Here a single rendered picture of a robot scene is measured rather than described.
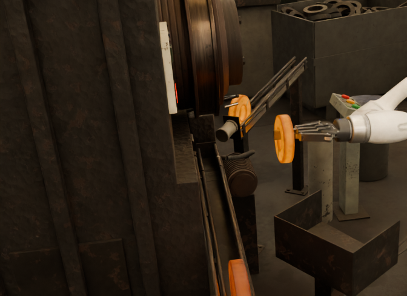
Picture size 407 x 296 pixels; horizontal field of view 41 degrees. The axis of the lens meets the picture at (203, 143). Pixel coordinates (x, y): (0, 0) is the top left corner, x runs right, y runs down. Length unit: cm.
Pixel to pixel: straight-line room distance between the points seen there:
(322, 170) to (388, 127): 96
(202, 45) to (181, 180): 40
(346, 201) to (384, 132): 114
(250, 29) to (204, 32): 292
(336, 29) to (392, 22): 47
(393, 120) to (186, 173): 70
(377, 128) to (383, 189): 144
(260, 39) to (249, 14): 21
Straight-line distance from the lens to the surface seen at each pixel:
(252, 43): 450
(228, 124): 225
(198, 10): 159
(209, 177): 190
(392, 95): 198
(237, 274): 125
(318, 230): 169
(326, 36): 395
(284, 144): 168
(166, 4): 164
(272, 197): 310
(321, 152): 266
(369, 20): 413
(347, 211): 292
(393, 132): 180
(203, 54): 157
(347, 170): 280
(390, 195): 314
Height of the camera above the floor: 152
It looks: 23 degrees down
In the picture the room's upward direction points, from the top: 6 degrees counter-clockwise
